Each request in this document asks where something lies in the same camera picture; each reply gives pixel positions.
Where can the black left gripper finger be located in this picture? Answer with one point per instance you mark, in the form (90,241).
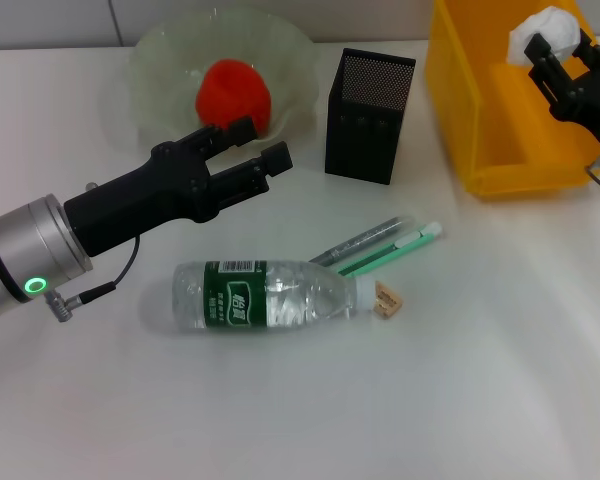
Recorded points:
(225,136)
(255,172)

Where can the mint green utility knife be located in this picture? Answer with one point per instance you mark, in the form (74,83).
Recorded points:
(395,247)

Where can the clear wavy glass bowl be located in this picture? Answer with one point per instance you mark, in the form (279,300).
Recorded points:
(170,65)

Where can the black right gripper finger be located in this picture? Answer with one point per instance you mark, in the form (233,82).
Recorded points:
(547,67)
(597,59)

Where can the yellow plastic bin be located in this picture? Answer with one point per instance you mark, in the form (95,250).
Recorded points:
(460,100)

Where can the grey marker pen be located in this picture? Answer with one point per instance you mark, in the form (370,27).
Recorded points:
(365,239)

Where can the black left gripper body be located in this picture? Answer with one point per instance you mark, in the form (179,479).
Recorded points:
(145,200)

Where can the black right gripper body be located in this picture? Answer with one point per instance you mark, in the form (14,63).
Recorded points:
(590,105)

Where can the white paper ball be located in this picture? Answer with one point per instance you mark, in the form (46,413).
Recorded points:
(550,30)

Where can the tan eraser block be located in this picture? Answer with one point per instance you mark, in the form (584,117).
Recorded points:
(387,300)

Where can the red-orange fruit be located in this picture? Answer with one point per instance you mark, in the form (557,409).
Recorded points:
(230,95)

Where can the black mesh pen holder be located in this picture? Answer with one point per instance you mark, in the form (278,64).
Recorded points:
(370,125)

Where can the green label water bottle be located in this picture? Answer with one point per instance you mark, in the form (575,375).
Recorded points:
(235,300)

